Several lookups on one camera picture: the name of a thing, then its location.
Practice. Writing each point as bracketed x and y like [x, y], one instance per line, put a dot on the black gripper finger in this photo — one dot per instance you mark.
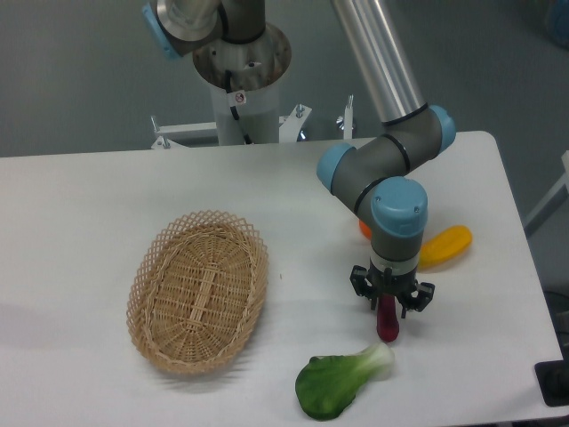
[366, 284]
[417, 297]

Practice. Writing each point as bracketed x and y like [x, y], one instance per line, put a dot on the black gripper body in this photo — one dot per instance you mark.
[393, 277]

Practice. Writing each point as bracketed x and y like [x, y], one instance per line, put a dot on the purple sweet potato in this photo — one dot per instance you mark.
[387, 323]

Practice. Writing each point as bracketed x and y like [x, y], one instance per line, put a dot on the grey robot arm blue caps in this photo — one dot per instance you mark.
[372, 181]

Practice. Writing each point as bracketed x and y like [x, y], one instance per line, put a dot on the orange tangerine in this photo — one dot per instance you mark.
[366, 231]

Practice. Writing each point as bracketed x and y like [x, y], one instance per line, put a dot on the yellow mango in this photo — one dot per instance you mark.
[445, 246]

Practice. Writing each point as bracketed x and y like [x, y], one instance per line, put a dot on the green bok choy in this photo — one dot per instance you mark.
[327, 385]

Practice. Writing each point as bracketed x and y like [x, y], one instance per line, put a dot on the black device at table edge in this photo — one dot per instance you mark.
[552, 377]

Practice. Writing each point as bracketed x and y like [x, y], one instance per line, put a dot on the woven wicker basket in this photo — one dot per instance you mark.
[198, 293]

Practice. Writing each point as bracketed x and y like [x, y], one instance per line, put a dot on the white frame leg at right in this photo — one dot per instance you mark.
[549, 203]

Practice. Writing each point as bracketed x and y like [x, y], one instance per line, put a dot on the white metal base frame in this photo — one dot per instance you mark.
[288, 130]

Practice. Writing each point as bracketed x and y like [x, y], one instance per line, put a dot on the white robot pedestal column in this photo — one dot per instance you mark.
[243, 80]

